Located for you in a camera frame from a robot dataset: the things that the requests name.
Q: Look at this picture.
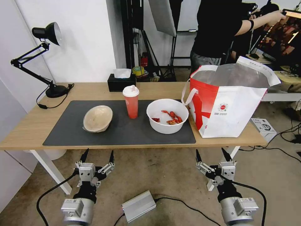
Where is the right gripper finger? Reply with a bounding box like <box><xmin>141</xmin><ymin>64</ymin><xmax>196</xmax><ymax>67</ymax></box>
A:
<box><xmin>195</xmin><ymin>149</ymin><xmax>213</xmax><ymax>176</ymax></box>
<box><xmin>221</xmin><ymin>148</ymin><xmax>238</xmax><ymax>168</ymax></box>

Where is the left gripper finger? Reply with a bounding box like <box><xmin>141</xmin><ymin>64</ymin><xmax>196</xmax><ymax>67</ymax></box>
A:
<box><xmin>97</xmin><ymin>150</ymin><xmax>116</xmax><ymax>176</ymax></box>
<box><xmin>74</xmin><ymin>148</ymin><xmax>90</xmax><ymax>170</ymax></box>

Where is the red white takeout bag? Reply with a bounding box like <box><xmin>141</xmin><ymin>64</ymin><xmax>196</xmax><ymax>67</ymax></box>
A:
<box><xmin>181</xmin><ymin>56</ymin><xmax>282</xmax><ymax>139</ymax></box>

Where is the white table leg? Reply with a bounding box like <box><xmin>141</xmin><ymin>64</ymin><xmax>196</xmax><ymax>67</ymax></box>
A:
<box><xmin>29</xmin><ymin>150</ymin><xmax>72</xmax><ymax>196</ymax></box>
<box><xmin>206</xmin><ymin>146</ymin><xmax>241</xmax><ymax>191</ymax></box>

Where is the white waste bin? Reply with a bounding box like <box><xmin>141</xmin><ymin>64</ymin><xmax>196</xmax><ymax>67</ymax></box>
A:
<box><xmin>44</xmin><ymin>149</ymin><xmax>68</xmax><ymax>161</ymax></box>

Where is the dark grey desk mat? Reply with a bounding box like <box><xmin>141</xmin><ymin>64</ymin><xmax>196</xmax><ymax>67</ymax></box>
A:
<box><xmin>42</xmin><ymin>100</ymin><xmax>197</xmax><ymax>147</ymax></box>

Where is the beige paper bowl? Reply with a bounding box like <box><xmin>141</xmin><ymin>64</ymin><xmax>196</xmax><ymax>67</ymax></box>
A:
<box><xmin>82</xmin><ymin>105</ymin><xmax>114</xmax><ymax>134</ymax></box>

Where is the white round bowl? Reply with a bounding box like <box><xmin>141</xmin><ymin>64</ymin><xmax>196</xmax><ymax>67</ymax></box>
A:
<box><xmin>146</xmin><ymin>98</ymin><xmax>189</xmax><ymax>135</ymax></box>

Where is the white kettle carton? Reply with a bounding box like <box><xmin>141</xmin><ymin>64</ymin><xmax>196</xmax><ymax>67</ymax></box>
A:
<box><xmin>250</xmin><ymin>116</ymin><xmax>278</xmax><ymax>143</ymax></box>

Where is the large red crayfish shell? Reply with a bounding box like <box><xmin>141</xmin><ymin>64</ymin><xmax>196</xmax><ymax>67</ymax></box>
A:
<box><xmin>161</xmin><ymin>110</ymin><xmax>183</xmax><ymax>123</ymax></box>

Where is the silver power supply box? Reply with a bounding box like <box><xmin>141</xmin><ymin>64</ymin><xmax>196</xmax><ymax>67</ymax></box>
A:
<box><xmin>121</xmin><ymin>190</ymin><xmax>157</xmax><ymax>223</ymax></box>

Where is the red drink cup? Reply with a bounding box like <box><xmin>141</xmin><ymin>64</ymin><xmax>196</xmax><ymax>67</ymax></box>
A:
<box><xmin>122</xmin><ymin>85</ymin><xmax>140</xmax><ymax>120</ymax></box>

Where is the wooden table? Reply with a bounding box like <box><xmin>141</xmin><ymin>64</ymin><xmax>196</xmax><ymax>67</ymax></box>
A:
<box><xmin>0</xmin><ymin>82</ymin><xmax>269</xmax><ymax>196</ymax></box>

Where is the black desk lamp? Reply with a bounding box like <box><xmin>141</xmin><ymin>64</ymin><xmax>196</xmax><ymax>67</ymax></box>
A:
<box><xmin>10</xmin><ymin>22</ymin><xmax>69</xmax><ymax>98</ymax></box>

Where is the black tissue box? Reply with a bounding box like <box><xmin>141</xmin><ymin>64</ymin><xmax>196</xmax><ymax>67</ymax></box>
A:
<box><xmin>107</xmin><ymin>69</ymin><xmax>137</xmax><ymax>92</ymax></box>

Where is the white side table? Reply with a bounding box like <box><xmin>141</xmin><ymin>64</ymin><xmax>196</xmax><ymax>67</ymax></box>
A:
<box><xmin>244</xmin><ymin>53</ymin><xmax>301</xmax><ymax>102</ymax></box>

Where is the yellow green tape roll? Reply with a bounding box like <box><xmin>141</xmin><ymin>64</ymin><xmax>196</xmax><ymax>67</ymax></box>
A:
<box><xmin>132</xmin><ymin>66</ymin><xmax>145</xmax><ymax>77</ymax></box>

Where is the red fire extinguisher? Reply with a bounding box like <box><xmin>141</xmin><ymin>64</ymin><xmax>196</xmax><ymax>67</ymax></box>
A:
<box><xmin>140</xmin><ymin>52</ymin><xmax>149</xmax><ymax>68</ymax></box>

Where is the black light stand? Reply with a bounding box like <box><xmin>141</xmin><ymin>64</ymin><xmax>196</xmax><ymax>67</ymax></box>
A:
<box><xmin>124</xmin><ymin>0</ymin><xmax>177</xmax><ymax>83</ymax></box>

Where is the black computer monitor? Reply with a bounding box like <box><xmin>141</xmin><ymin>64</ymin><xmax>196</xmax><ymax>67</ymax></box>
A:
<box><xmin>255</xmin><ymin>8</ymin><xmax>301</xmax><ymax>72</ymax></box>

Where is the person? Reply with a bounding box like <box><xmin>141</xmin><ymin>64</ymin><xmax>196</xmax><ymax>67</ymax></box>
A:
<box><xmin>190</xmin><ymin>0</ymin><xmax>288</xmax><ymax>74</ymax></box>

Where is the grey softbox light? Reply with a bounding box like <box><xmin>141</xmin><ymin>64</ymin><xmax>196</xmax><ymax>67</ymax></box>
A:
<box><xmin>148</xmin><ymin>0</ymin><xmax>182</xmax><ymax>37</ymax></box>

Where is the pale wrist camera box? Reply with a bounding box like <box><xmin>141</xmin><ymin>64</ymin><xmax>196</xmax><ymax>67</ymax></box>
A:
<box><xmin>78</xmin><ymin>164</ymin><xmax>96</xmax><ymax>183</ymax></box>
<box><xmin>219</xmin><ymin>162</ymin><xmax>236</xmax><ymax>181</ymax></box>

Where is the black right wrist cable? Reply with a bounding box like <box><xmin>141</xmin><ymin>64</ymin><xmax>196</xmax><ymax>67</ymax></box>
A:
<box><xmin>231</xmin><ymin>180</ymin><xmax>267</xmax><ymax>226</ymax></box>

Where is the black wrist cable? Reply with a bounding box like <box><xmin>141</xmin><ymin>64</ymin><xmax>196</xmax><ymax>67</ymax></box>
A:
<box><xmin>36</xmin><ymin>174</ymin><xmax>78</xmax><ymax>226</ymax></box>
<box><xmin>231</xmin><ymin>180</ymin><xmax>267</xmax><ymax>226</ymax></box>

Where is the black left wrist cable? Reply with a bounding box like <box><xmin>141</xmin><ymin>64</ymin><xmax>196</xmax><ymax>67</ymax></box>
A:
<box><xmin>36</xmin><ymin>174</ymin><xmax>78</xmax><ymax>226</ymax></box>

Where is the black power supply cable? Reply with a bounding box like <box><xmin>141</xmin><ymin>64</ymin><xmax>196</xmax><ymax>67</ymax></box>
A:
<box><xmin>113</xmin><ymin>197</ymin><xmax>223</xmax><ymax>226</ymax></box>

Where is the black floor cable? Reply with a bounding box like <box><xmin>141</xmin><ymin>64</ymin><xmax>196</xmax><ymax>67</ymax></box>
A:
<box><xmin>244</xmin><ymin>122</ymin><xmax>301</xmax><ymax>163</ymax></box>

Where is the black lamp cord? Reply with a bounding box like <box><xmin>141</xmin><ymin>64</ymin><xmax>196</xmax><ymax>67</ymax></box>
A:
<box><xmin>35</xmin><ymin>83</ymin><xmax>75</xmax><ymax>110</ymax></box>

